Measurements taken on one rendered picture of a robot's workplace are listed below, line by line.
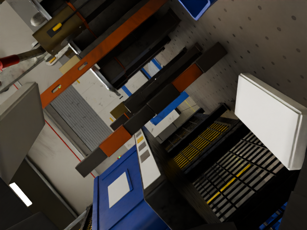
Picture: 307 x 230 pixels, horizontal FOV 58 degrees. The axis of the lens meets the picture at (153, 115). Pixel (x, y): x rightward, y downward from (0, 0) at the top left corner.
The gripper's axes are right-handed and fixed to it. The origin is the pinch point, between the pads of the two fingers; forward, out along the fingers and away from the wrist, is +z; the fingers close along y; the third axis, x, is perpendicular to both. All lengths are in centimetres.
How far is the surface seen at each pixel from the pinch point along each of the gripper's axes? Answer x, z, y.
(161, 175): -10.2, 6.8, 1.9
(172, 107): -90, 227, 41
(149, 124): -359, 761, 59
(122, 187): -25.0, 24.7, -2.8
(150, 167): -12.4, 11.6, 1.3
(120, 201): -24.8, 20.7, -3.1
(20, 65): -9, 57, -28
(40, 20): 0, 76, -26
